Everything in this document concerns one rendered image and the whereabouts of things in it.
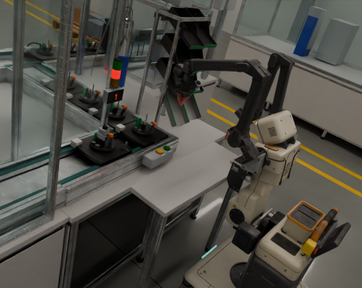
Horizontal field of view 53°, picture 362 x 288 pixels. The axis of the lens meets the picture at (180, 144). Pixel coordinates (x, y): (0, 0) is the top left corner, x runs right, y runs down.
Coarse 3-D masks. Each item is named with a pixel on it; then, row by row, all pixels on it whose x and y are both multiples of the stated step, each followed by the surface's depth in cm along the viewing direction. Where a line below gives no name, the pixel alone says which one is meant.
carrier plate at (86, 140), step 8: (88, 144) 199; (120, 144) 207; (80, 152) 194; (88, 152) 193; (96, 152) 194; (112, 152) 198; (120, 152) 200; (128, 152) 203; (96, 160) 188; (104, 160) 190; (112, 160) 193
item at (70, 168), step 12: (132, 144) 221; (60, 156) 190; (72, 156) 195; (84, 156) 198; (60, 168) 184; (72, 168) 186; (84, 168) 189; (96, 168) 186; (60, 180) 171; (72, 180) 174
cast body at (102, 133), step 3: (102, 126) 194; (105, 126) 195; (99, 129) 195; (102, 129) 194; (105, 129) 194; (108, 129) 195; (99, 132) 195; (102, 132) 194; (105, 132) 194; (108, 132) 196; (99, 135) 196; (102, 135) 195; (105, 135) 195; (102, 138) 195; (105, 138) 194; (108, 138) 197
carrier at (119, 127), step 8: (136, 120) 224; (144, 120) 223; (120, 128) 220; (128, 128) 226; (136, 128) 221; (144, 128) 225; (128, 136) 218; (136, 136) 220; (144, 136) 221; (152, 136) 225; (160, 136) 227; (144, 144) 214; (152, 144) 220
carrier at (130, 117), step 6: (114, 108) 233; (120, 108) 248; (114, 114) 233; (126, 114) 242; (108, 120) 229; (114, 120) 231; (120, 120) 233; (126, 120) 235; (132, 120) 237; (114, 126) 224
